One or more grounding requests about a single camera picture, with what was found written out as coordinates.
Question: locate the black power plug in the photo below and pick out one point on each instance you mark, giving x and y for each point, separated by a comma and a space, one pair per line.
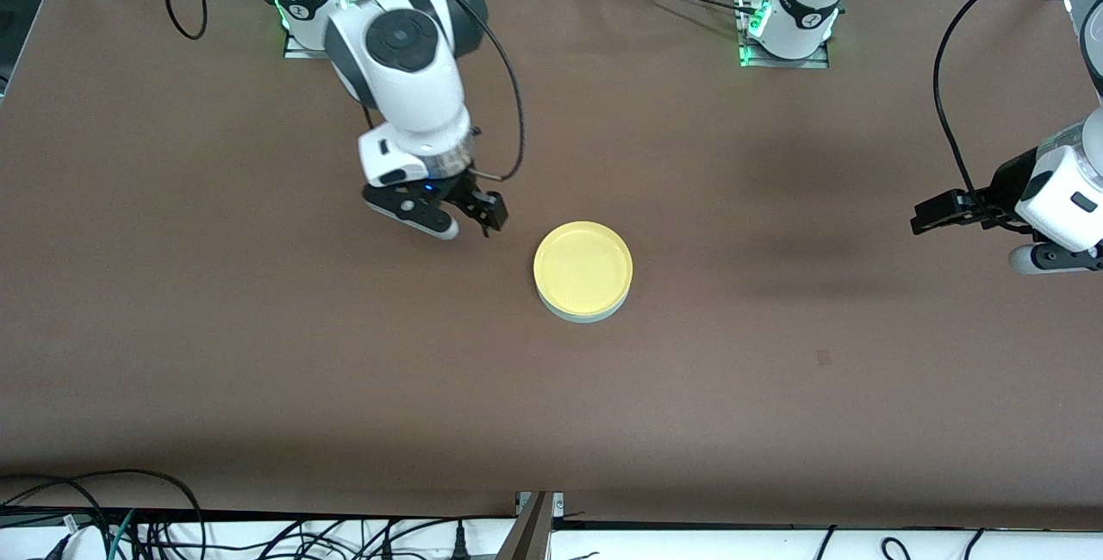
460, 543

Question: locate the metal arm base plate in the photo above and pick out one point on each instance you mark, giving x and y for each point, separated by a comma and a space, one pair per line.
814, 60
297, 47

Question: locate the brown table cover mat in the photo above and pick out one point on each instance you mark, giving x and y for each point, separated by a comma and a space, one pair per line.
551, 413

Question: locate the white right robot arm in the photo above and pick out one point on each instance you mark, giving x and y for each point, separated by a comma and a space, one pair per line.
414, 86

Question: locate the aluminium profile beam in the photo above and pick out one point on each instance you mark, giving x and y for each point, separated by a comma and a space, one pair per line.
526, 530

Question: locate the yellow plate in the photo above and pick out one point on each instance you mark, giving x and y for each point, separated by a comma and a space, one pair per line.
583, 269

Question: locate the pale green plate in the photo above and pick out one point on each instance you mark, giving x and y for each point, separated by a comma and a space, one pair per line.
586, 320

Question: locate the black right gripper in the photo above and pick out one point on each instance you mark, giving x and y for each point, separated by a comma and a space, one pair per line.
458, 189

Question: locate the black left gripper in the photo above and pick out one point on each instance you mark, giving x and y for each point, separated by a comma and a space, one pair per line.
1005, 182

